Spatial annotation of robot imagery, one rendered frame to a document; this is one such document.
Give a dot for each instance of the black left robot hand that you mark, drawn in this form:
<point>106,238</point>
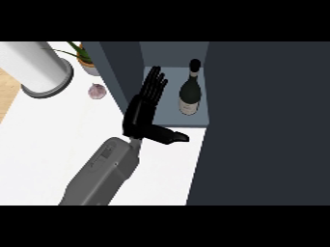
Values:
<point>142,113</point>

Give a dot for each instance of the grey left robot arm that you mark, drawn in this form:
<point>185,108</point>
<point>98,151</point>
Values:
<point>103,173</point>

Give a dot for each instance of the dark green wine bottle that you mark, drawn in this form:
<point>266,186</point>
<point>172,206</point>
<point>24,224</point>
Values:
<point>190,93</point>

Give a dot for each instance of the dark grey open cabinet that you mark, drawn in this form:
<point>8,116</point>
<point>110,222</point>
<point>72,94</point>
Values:
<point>125,74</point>

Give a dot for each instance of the dark grey cabinet door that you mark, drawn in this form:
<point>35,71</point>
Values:
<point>271,125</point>

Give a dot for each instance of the garlic bulb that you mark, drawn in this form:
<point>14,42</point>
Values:
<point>95,91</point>

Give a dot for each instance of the grey paper towel holder base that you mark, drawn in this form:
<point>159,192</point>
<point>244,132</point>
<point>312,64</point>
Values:
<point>58,87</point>

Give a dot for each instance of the potted green plant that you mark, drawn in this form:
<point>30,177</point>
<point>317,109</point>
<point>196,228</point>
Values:
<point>83,59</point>

